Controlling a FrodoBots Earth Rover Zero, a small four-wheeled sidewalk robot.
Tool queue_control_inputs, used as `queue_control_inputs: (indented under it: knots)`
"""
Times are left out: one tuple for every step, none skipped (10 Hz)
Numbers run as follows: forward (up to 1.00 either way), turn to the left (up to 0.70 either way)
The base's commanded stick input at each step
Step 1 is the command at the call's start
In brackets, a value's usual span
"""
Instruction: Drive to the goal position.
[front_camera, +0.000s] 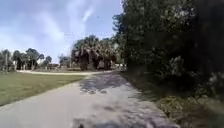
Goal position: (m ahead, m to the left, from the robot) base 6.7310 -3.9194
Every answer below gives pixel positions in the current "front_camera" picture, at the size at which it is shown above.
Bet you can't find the grey paved path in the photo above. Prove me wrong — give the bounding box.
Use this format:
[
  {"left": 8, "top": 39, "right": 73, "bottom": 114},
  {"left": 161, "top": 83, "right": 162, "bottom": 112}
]
[{"left": 0, "top": 72, "right": 181, "bottom": 128}]

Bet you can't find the dense thicket of trees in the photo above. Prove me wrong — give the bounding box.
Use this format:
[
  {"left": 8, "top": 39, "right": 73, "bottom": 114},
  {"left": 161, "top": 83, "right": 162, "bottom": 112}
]
[{"left": 112, "top": 0, "right": 224, "bottom": 98}]

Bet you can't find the row of distant trees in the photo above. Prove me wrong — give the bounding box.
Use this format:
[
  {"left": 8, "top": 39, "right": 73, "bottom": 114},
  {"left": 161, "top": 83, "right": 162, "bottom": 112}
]
[{"left": 0, "top": 47, "right": 72, "bottom": 72}]

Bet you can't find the pale cross path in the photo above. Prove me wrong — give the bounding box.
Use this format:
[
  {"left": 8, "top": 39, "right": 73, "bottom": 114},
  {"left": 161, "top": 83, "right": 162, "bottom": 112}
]
[{"left": 16, "top": 69, "right": 114, "bottom": 76}]

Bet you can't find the green grass field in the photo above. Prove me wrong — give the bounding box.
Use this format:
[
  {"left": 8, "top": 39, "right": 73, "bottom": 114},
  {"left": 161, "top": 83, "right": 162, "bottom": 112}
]
[{"left": 0, "top": 71, "right": 88, "bottom": 107}]

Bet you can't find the weedy grass verge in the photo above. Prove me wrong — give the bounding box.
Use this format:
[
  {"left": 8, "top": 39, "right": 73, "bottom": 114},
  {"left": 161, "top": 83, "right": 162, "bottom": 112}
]
[{"left": 120, "top": 70, "right": 224, "bottom": 128}]

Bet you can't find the clump of palm trees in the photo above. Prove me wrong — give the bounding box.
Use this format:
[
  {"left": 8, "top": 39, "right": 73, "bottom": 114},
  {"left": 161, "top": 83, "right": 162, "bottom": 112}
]
[{"left": 70, "top": 34, "right": 118, "bottom": 72}]

